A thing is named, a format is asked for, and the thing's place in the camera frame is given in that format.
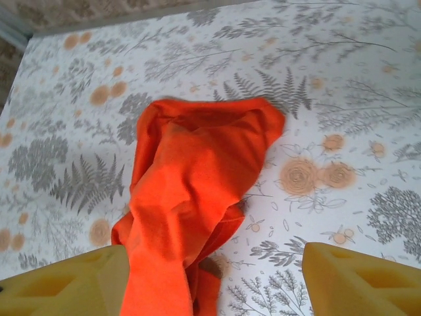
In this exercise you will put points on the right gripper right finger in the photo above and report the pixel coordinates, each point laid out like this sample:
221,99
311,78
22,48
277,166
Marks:
361,289

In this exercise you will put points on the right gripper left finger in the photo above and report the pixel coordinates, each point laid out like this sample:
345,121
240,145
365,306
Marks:
59,289

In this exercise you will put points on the orange t-shirt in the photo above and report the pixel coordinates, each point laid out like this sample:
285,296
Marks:
194,164

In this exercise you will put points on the floral patterned tablecloth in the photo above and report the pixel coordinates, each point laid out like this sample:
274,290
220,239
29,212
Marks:
329,98

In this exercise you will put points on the aluminium corner post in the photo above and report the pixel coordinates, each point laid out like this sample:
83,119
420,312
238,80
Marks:
13,29

